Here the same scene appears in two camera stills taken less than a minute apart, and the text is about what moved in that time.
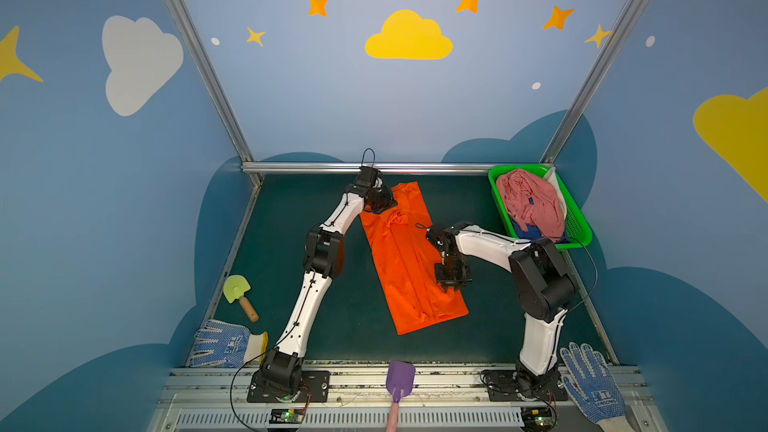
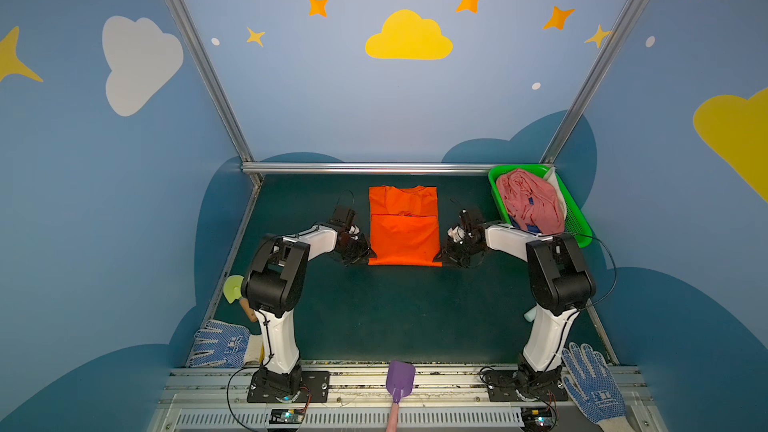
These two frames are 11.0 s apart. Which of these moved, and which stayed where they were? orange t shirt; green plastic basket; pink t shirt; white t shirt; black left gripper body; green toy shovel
Moved: black left gripper body; orange t shirt
Stayed: green plastic basket; white t shirt; green toy shovel; pink t shirt
